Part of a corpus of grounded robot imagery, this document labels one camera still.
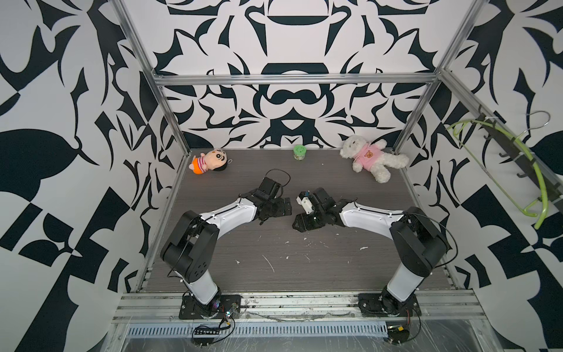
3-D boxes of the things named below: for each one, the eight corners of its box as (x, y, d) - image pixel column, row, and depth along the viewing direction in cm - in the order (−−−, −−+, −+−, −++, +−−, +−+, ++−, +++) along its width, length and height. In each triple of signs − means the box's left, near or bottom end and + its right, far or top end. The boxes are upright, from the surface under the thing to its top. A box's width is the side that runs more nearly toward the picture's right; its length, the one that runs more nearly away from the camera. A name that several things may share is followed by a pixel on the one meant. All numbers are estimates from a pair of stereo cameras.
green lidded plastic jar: (293, 160, 118) (294, 154, 114) (293, 150, 122) (293, 144, 119) (306, 160, 118) (307, 154, 114) (305, 150, 122) (306, 144, 119)
